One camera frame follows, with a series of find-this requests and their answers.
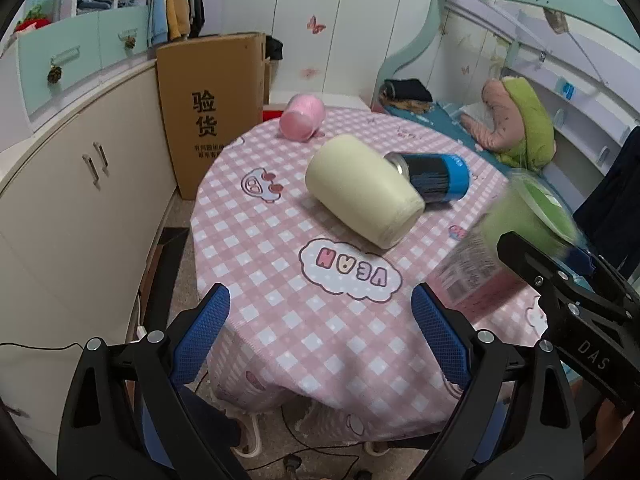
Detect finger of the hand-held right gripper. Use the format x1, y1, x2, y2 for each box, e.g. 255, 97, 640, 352
496, 231, 635, 323
567, 246, 640, 303

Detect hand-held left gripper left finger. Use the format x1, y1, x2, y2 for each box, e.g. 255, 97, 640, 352
56, 283, 232, 480

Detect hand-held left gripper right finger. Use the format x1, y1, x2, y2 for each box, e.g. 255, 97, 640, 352
411, 283, 586, 480

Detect clear cup with green lid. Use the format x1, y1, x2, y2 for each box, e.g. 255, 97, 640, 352
432, 170, 583, 318

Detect person's right forearm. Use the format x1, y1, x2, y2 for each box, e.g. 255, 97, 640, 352
582, 396, 632, 467

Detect cream cup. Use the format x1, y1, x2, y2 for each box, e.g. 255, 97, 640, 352
305, 134, 427, 251

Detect pink cup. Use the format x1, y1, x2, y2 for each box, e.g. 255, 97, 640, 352
279, 93, 326, 142

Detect dark navy hanging garment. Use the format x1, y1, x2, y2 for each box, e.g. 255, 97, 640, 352
572, 127, 640, 281

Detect pink checked tablecloth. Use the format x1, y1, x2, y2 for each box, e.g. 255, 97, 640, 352
190, 107, 556, 441

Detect blue drink can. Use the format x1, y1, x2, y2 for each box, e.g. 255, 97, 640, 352
384, 152, 471, 206

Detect pink green plush toy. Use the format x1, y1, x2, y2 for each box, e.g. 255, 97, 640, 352
495, 76, 557, 171

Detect beige cabinet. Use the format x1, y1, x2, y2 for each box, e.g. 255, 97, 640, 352
0, 55, 182, 461

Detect tall cardboard box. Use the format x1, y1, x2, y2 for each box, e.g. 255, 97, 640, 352
156, 32, 271, 201

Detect black folded clothes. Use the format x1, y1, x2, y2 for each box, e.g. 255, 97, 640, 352
380, 79, 434, 106

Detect narrow mint drawer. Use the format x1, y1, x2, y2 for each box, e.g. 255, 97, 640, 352
97, 5, 152, 77

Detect wide mint drawer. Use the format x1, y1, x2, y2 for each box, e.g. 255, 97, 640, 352
17, 12, 102, 115

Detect yellow hanging garment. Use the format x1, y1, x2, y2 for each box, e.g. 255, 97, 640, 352
165, 0, 193, 42

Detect light blue hanging garment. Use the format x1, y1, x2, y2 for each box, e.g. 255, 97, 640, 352
149, 0, 170, 46

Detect white wardrobe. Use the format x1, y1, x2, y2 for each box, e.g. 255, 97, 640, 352
200, 0, 442, 111

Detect red and green plush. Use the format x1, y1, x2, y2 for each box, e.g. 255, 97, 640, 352
14, 6, 52, 34

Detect black metal frame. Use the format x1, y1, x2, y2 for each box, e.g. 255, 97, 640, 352
141, 227, 189, 332

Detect black cable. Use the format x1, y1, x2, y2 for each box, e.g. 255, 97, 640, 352
0, 342, 87, 354
279, 404, 362, 468

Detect mint bunk bed frame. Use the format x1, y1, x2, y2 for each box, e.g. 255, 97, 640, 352
370, 0, 640, 126

